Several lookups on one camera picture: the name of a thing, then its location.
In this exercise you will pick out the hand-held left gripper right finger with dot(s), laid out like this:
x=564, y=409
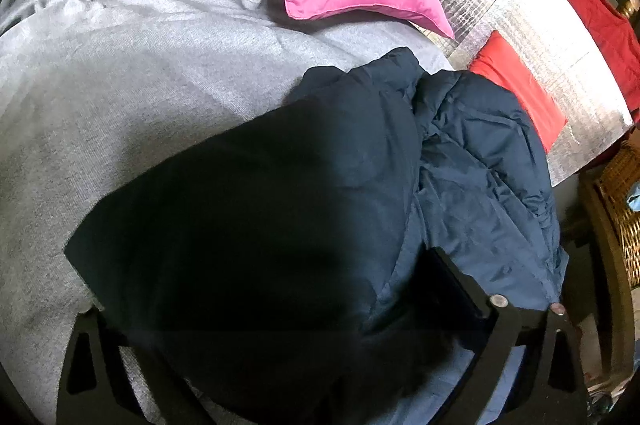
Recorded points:
x=465, y=285

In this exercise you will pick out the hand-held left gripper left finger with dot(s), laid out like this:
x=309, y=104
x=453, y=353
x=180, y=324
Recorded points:
x=150, y=385

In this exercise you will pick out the navy puffer jacket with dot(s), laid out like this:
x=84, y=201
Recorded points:
x=300, y=205

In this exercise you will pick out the dark wooden side table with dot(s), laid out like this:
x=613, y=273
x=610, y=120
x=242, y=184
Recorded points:
x=607, y=265

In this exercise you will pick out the wicker basket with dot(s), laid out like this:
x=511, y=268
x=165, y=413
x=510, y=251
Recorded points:
x=622, y=225

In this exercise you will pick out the light blue cloth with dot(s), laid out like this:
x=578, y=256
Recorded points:
x=635, y=197

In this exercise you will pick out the orange-red cushion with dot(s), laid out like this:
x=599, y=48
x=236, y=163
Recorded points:
x=520, y=90

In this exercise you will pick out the silver foil insulation mat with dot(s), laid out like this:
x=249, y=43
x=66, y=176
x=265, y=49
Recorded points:
x=550, y=45

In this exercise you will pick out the dark red cloth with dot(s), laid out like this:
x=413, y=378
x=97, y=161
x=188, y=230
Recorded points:
x=595, y=15

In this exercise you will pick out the grey bed sheet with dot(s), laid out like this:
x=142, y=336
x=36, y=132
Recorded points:
x=125, y=80

